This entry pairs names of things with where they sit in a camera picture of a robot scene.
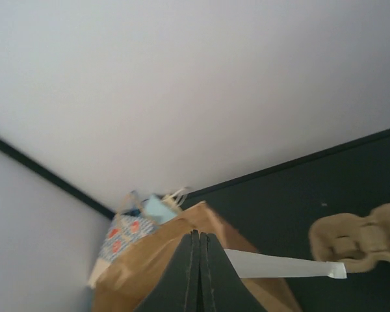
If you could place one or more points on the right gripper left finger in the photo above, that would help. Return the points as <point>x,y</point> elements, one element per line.
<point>177,289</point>

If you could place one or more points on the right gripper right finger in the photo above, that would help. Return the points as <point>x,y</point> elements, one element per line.
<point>220,288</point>

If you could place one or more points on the single white straw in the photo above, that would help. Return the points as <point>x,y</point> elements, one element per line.
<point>255,265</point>

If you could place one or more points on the brown paper bag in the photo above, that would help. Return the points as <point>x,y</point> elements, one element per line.
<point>137,270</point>

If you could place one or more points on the blue checkered paper bag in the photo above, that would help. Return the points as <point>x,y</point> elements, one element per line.
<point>129,225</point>

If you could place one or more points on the light blue paper bag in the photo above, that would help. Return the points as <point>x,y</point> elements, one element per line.
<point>158,211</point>

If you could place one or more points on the tan paper bag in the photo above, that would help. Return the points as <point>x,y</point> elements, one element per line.
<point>175,199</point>

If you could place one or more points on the far pulp cup carrier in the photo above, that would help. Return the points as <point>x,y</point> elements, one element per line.
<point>358,242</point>

